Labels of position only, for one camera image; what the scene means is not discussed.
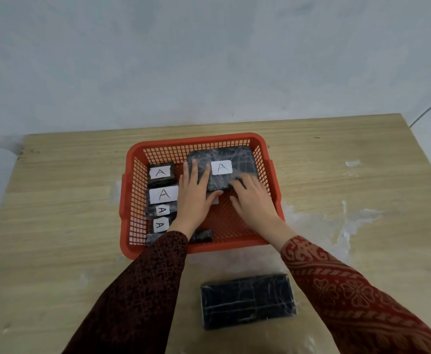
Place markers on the person's left hand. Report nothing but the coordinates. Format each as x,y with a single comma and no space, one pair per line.
195,202

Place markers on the person's right hand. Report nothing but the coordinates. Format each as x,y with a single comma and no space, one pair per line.
253,204

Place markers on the person's left thumb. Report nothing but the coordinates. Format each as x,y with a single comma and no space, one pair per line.
215,197

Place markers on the person's left middle finger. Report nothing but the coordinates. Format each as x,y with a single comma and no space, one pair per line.
194,171

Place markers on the person's right thumb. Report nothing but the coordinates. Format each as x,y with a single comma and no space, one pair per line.
236,203

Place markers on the large black labelled package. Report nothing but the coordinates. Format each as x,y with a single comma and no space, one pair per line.
234,156

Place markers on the person's left forearm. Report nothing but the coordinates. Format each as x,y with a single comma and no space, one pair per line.
136,294

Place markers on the person's right forearm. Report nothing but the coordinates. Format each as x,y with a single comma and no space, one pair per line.
352,291

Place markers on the red plastic mesh basket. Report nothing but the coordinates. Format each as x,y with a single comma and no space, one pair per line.
237,224

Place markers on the small square black labelled package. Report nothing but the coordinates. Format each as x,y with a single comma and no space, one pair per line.
161,173

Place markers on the medium black labelled package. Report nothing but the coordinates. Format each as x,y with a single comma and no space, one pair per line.
162,195

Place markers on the flat black wrapped package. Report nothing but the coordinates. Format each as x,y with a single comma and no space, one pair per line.
202,236

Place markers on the large black unlabelled wrapped package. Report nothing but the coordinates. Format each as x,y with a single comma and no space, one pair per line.
247,300

